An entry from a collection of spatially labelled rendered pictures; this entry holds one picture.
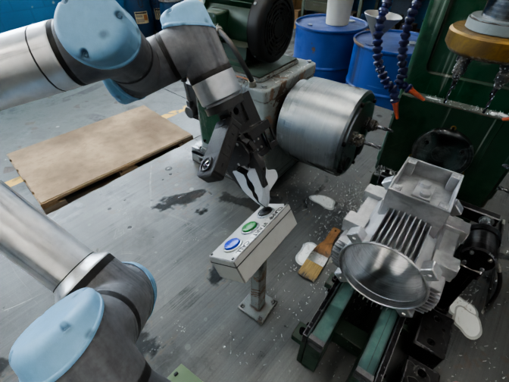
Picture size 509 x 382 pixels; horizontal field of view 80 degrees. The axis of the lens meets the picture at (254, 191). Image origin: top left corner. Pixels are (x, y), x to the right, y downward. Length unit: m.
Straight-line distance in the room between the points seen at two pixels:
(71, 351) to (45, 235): 0.22
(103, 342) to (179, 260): 0.45
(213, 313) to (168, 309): 0.11
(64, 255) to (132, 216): 0.46
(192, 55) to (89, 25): 0.18
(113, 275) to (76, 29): 0.37
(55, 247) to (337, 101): 0.68
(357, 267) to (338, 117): 0.36
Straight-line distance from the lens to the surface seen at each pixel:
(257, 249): 0.53
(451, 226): 0.66
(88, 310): 0.46
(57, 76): 0.43
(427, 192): 0.61
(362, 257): 0.70
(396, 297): 0.67
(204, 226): 0.94
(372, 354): 0.64
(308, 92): 0.86
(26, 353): 0.47
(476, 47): 0.74
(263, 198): 0.57
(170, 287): 0.83
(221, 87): 0.51
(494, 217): 0.81
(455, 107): 0.93
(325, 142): 0.81
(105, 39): 0.38
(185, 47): 0.52
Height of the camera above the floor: 1.49
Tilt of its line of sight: 42 degrees down
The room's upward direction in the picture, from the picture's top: straight up
